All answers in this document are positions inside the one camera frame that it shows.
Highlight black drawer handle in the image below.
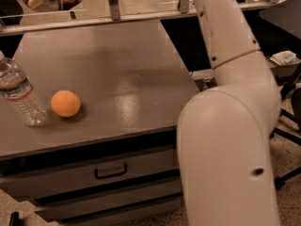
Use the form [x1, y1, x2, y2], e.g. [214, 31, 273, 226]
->
[94, 163, 128, 180]

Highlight orange fruit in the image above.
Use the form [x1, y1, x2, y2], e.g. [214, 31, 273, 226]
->
[51, 90, 81, 118]

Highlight clear plastic water bottle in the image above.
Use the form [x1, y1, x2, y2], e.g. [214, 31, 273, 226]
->
[0, 51, 47, 126]

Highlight grey drawer cabinet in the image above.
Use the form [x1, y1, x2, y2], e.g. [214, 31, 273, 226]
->
[0, 21, 199, 226]

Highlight small white box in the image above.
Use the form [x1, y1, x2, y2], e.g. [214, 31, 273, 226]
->
[270, 51, 296, 66]

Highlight metal railing frame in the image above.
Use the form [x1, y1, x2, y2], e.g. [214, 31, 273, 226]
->
[0, 0, 286, 37]

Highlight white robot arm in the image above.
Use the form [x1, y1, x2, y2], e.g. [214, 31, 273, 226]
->
[177, 0, 280, 226]

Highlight black tripod stand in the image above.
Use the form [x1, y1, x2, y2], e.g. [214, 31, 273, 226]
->
[270, 63, 301, 190]

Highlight black object on floor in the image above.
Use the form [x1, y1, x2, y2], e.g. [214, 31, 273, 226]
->
[8, 212, 20, 226]

